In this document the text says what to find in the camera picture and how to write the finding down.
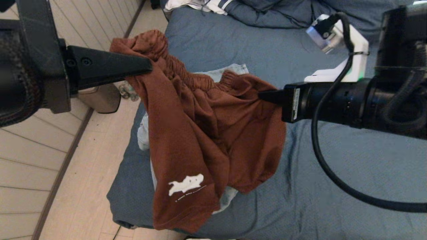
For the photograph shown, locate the smooth black right arm cable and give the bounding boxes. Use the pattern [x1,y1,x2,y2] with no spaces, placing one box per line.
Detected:
[310,12,427,214]

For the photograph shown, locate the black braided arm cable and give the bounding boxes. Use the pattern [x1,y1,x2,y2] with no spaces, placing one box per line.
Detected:
[0,33,44,127]
[382,68,427,130]

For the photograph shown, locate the brown trash bin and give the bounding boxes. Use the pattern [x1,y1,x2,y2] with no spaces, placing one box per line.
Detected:
[77,83,121,114]

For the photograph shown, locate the light blue denim shorts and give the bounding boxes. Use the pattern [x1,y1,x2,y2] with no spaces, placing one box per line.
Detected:
[137,63,249,214]

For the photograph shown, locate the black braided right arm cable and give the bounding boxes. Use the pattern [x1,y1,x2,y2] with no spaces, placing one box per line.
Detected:
[382,68,427,130]

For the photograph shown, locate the crumpled blue duvet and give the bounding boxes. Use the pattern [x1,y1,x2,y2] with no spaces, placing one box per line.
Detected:
[227,0,414,34]

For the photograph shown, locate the rust brown shorts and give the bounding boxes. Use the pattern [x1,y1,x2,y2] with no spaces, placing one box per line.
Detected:
[110,29,287,234]

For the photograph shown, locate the white striped garment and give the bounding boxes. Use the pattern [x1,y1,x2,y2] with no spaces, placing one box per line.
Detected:
[164,0,234,15]

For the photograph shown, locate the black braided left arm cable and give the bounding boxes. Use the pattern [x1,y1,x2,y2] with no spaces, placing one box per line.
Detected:
[0,33,44,127]

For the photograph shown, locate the multicoloured rag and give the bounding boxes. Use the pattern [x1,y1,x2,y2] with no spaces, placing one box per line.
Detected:
[117,82,140,101]

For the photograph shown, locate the blue bed cover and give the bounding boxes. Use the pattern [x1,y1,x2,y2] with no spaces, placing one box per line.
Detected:
[107,0,427,240]

